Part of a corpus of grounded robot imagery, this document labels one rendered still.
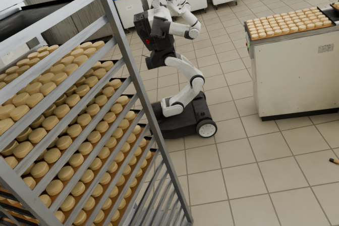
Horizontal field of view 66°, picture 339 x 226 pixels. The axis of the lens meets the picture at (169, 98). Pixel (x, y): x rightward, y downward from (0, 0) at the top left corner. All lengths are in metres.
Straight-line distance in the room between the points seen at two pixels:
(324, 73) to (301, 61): 0.24
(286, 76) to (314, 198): 0.96
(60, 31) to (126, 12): 1.39
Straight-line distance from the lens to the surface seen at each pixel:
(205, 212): 2.16
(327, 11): 2.62
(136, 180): 1.33
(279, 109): 2.63
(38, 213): 0.84
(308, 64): 2.43
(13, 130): 0.77
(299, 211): 2.15
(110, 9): 1.02
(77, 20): 5.70
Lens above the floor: 1.84
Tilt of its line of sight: 34 degrees down
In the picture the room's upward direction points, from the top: 17 degrees counter-clockwise
